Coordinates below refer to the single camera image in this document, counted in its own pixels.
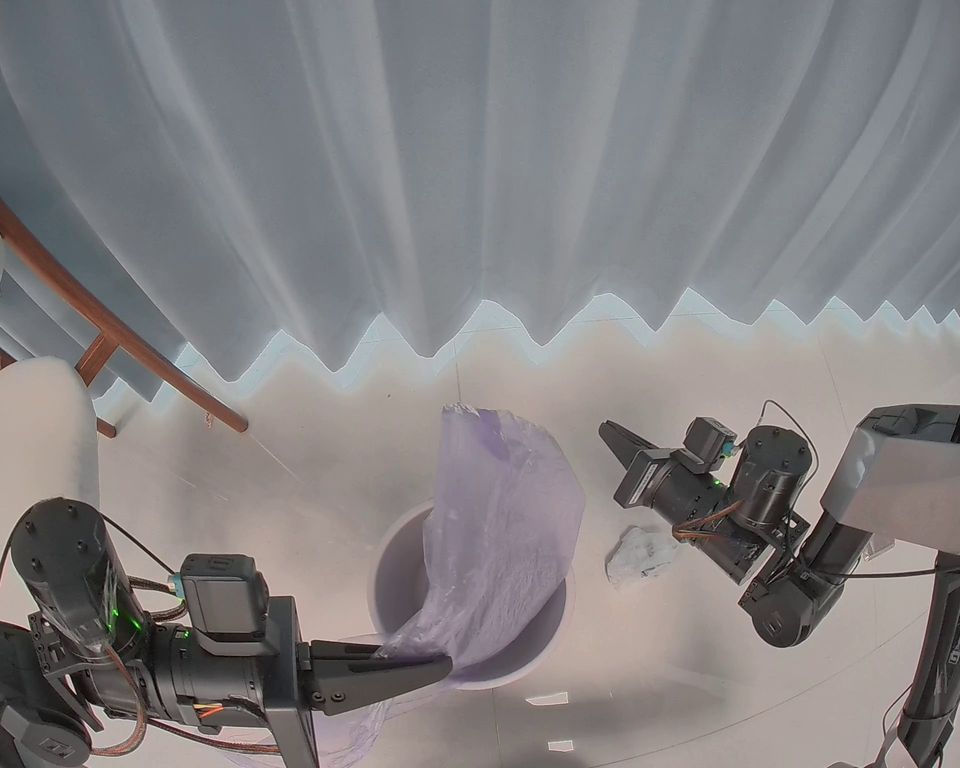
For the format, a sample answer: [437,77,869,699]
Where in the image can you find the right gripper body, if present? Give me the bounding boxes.
[613,447,740,540]

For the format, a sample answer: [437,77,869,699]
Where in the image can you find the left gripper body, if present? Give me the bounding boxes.
[152,595,321,768]

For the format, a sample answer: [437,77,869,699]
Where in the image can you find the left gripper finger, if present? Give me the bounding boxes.
[298,639,393,671]
[308,654,457,714]

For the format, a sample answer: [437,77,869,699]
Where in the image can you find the purple plastic bag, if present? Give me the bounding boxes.
[318,403,588,762]

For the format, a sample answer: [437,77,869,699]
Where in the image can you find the white trash bin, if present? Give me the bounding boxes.
[366,498,577,690]

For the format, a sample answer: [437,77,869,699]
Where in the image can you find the crumpled white printed wrapper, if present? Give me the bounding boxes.
[606,525,680,594]

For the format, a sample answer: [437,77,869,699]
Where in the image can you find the wooden chair white cushions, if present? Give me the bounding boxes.
[0,196,250,605]

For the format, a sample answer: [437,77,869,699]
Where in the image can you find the pale blue curtain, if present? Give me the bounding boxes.
[0,0,960,393]

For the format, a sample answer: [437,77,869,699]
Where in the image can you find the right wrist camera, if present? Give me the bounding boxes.
[671,417,740,475]

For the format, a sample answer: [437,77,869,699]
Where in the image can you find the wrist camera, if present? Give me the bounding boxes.
[671,417,740,475]
[166,552,275,657]

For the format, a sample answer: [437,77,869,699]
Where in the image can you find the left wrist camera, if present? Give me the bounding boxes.
[166,552,275,657]

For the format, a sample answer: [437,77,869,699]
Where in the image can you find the black cable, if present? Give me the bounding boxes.
[757,399,942,582]
[101,516,181,582]

